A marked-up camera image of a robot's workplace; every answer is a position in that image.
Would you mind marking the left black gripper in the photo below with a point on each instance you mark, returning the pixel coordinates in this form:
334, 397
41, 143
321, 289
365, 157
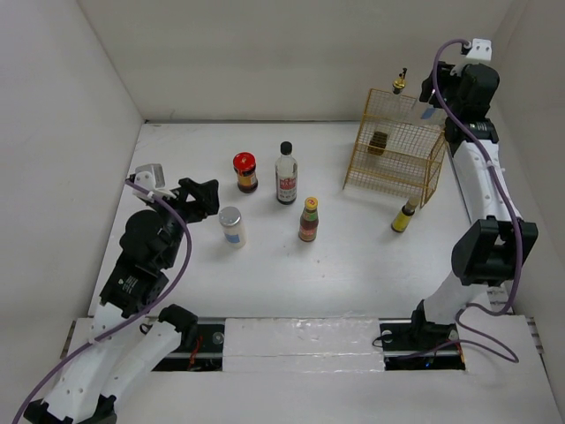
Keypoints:
206, 201

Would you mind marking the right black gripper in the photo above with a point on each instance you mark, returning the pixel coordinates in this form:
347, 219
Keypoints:
443, 76

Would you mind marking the red lid chili sauce jar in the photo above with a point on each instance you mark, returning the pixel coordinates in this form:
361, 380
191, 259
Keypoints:
244, 164

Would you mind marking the silver lid shaker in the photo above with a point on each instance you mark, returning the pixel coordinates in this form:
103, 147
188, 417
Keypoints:
424, 114
231, 220

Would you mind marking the clear oil bottle gold spout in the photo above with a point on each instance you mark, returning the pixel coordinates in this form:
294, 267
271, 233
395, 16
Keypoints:
390, 112

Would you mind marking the black cap vinegar bottle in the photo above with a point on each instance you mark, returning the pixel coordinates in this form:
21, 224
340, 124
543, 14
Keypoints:
286, 175

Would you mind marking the yellow cap sauce bottle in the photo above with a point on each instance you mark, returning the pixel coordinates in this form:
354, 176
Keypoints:
309, 220

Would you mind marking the small yellow oil bottle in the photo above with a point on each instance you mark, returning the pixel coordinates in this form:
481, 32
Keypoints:
404, 216

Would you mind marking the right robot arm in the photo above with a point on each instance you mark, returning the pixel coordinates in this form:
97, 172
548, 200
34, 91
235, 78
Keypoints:
498, 242

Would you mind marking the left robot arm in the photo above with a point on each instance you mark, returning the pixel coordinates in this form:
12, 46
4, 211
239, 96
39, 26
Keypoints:
99, 376

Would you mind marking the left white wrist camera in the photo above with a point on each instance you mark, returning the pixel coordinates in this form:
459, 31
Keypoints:
150, 177

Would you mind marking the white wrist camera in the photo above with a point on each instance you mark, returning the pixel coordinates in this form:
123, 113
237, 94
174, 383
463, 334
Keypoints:
477, 51
150, 177

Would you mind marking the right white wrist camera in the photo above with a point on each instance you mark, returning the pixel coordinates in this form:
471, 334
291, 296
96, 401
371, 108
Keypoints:
477, 51

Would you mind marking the gold wire basket rack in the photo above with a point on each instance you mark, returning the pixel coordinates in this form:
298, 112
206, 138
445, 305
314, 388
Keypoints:
411, 163

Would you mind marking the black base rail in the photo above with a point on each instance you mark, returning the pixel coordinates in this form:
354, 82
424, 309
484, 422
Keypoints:
307, 346

